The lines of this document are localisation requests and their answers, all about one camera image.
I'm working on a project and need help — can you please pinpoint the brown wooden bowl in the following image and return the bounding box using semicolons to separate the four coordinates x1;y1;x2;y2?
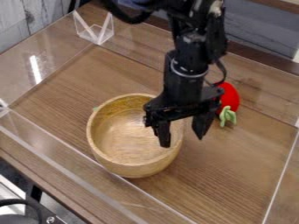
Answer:
86;93;185;179

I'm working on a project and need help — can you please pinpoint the black cable under table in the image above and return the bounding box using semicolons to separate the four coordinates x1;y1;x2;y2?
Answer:
0;199;43;224

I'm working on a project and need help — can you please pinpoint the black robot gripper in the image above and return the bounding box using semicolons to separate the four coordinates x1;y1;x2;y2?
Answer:
145;51;223;148

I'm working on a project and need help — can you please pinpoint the red plush strawberry toy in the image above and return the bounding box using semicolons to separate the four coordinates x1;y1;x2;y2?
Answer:
217;82;241;127

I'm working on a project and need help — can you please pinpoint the clear acrylic tray wall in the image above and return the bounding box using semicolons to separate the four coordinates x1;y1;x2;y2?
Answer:
0;102;197;224

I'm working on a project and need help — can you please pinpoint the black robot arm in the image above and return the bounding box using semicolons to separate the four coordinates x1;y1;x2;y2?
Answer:
101;0;229;148

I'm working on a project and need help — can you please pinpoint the black table leg bracket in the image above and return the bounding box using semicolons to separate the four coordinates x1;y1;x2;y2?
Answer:
26;184;67;224

